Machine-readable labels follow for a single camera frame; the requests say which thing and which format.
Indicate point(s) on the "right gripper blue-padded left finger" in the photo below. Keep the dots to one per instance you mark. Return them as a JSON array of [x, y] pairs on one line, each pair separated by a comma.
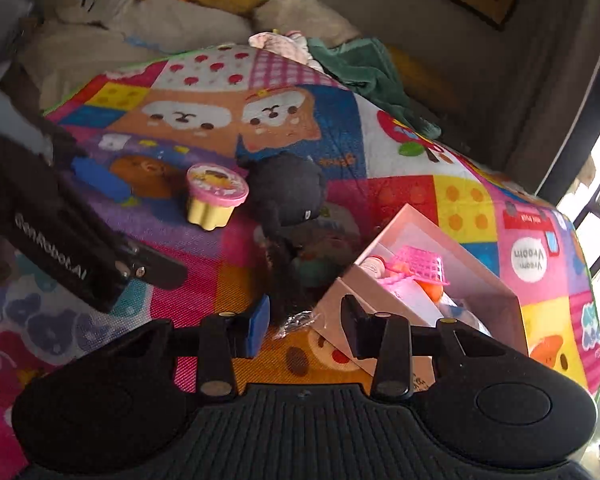
[[225, 337]]

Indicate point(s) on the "green towel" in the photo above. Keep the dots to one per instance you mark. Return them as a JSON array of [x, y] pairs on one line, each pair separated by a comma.
[[364, 66]]

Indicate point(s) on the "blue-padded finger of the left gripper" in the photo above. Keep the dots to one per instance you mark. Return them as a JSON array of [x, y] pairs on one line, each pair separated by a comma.
[[69, 156]]

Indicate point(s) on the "pink cardboard box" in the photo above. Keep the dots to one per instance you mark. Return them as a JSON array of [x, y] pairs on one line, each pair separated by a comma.
[[470, 282]]

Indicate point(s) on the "yellow cushion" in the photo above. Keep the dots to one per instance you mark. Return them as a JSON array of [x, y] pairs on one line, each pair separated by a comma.
[[424, 84]]

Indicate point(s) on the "orange pumpkin bowl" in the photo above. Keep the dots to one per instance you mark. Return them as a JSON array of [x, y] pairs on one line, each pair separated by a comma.
[[434, 291]]

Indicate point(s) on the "pink-lidded yellow pudding cup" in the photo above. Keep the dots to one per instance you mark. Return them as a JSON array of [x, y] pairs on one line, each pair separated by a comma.
[[214, 192]]

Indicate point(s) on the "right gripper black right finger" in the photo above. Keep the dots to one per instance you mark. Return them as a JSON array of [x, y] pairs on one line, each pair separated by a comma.
[[385, 338]]

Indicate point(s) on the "beige pillow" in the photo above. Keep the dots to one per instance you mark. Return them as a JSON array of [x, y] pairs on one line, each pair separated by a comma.
[[310, 17]]

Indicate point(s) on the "white card booklet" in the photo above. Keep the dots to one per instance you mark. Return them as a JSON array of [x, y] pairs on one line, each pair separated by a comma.
[[407, 299]]

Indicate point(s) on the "pink plastic strainer scoop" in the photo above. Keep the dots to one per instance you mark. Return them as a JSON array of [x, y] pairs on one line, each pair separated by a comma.
[[411, 263]]

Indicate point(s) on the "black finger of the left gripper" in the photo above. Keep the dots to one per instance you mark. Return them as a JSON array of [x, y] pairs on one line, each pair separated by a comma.
[[138, 261]]

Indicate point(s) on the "colourful cartoon play mat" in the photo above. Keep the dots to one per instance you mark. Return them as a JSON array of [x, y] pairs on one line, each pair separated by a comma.
[[240, 269]]

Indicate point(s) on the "small red-capped white bottle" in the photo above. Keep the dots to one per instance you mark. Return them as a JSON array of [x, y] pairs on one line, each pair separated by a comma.
[[374, 266]]

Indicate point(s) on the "pink cow figurine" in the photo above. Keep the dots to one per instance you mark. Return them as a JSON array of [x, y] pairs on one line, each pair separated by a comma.
[[325, 246]]

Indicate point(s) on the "clear plastic wrapper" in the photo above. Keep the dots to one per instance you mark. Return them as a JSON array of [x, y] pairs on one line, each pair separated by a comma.
[[297, 321]]

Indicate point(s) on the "pink white cloth bundle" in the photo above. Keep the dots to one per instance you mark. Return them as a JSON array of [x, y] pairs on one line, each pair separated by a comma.
[[292, 45]]

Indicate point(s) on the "black plush toy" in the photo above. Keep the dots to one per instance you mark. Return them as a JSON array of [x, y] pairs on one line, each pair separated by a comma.
[[284, 190]]

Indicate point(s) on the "blue wet wipes pack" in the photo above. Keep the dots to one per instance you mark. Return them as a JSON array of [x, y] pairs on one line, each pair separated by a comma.
[[449, 309]]

